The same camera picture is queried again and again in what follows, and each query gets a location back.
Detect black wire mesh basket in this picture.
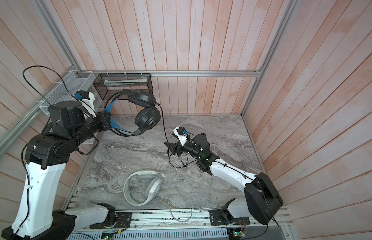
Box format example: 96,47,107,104
93,73,153,100

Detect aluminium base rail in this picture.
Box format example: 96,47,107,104
66,208,299,240

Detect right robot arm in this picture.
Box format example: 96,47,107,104
164,131,284,225

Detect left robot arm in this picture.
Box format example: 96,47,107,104
1,101,117,240

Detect aluminium wall frame rail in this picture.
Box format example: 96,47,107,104
0,1,300,160

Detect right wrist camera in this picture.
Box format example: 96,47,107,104
173,127,192,147

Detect white headphone cable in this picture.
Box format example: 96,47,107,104
166,167,223,223

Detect white wire mesh shelf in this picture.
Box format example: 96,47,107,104
46,71,103,111

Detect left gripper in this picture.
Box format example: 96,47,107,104
71,110,114,146

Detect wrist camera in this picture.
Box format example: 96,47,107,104
74,90,96,118
173,127,192,147

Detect black headphone cable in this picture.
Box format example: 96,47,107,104
155,101,199,169

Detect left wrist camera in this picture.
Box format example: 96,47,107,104
74,90,96,118

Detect black headphones with blue band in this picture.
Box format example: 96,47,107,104
104,89,162,137

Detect white headphones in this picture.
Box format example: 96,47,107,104
124,170,166,207

